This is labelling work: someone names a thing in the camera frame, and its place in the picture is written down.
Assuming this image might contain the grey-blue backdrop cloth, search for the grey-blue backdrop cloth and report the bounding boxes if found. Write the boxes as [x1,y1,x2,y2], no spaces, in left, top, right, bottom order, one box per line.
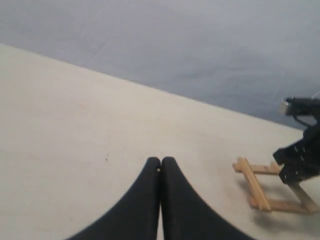
[0,0,320,128]

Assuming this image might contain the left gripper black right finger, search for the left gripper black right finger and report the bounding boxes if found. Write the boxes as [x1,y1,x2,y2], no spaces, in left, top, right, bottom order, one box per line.
[160,156,252,240]

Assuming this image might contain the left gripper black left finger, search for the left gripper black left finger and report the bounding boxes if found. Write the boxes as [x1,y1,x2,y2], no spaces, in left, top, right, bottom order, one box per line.
[69,157,161,240]

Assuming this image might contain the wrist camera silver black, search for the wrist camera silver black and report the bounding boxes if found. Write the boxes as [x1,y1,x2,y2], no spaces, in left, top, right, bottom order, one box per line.
[280,96,320,127]

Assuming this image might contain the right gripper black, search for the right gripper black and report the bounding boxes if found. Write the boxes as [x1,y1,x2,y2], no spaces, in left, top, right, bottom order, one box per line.
[272,124,320,184]

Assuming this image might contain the wood block with magnets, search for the wood block with magnets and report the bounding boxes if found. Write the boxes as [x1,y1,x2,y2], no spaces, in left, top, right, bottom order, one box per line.
[248,196,309,215]
[232,161,281,175]

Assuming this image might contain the plain wood block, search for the plain wood block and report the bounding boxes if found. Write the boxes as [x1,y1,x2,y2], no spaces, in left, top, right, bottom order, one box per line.
[237,157,272,212]
[288,183,320,214]

